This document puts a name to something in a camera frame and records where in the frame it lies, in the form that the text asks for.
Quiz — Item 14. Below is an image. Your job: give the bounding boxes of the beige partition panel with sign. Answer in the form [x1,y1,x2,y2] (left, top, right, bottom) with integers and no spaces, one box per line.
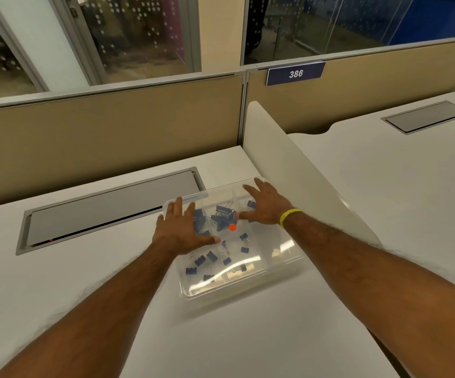
[246,37,455,135]

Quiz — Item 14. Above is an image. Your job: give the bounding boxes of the clear plastic organizer box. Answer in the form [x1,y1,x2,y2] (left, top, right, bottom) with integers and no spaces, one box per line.
[162,176,305,300]

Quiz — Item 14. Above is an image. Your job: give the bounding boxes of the wide beige partition panel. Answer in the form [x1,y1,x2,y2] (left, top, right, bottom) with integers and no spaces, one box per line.
[0,72,247,211]

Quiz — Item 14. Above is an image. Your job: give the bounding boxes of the long grey desk cable cover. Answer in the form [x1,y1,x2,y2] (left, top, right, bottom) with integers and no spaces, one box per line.
[15,166,206,256]

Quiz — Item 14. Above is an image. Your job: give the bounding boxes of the person's left hand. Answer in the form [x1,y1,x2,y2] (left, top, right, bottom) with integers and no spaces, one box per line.
[151,197,221,256]

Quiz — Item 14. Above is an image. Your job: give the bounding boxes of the wide glass window pane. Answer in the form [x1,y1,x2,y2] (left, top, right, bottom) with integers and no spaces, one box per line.
[242,0,455,66]

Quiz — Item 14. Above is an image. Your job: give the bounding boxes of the pile of blue binder clips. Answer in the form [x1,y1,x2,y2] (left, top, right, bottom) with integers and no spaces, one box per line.
[185,200,258,282]

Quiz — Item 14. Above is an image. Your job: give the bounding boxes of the white desk divider panel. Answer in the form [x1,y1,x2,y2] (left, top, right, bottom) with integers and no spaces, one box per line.
[242,101,383,248]

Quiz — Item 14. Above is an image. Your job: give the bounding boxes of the grey partition post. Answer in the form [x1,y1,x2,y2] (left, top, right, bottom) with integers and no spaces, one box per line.
[237,69,252,148]

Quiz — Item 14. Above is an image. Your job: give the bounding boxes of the person's right hand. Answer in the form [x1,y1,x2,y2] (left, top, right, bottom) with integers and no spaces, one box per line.
[238,178,292,227]

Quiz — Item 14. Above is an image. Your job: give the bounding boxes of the blue number sign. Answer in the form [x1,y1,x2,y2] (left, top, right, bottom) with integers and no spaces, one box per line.
[266,61,326,87]

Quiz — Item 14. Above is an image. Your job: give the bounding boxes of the short grey desk cable cover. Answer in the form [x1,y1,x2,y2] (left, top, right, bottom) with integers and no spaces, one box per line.
[381,100,455,135]

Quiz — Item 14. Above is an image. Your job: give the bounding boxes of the person's left forearm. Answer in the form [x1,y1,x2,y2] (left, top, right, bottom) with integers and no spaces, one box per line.
[0,242,185,378]

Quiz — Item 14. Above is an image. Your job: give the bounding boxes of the person's right forearm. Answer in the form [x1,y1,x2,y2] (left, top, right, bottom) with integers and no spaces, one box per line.
[285,210,455,378]

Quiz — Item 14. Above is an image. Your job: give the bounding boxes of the dotted glass door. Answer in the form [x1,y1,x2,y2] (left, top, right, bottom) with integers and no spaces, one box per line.
[50,0,203,86]

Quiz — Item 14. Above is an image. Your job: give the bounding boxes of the yellow wristband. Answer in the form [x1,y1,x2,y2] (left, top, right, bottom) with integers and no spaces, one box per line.
[279,208,303,228]

